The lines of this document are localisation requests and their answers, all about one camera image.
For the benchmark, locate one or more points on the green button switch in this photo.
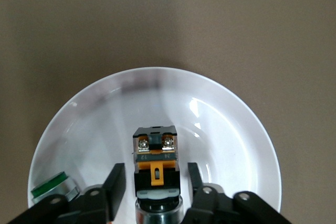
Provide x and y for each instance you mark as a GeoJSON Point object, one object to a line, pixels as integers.
{"type": "Point", "coordinates": [52, 184]}

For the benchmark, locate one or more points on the pale pink round plate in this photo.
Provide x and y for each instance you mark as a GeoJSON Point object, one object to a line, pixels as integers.
{"type": "Point", "coordinates": [223, 142]}

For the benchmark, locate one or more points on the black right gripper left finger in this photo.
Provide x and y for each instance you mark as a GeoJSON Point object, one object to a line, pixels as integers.
{"type": "Point", "coordinates": [86, 205]}

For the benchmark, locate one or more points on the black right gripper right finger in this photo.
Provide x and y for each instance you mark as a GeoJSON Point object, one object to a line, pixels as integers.
{"type": "Point", "coordinates": [223, 208]}

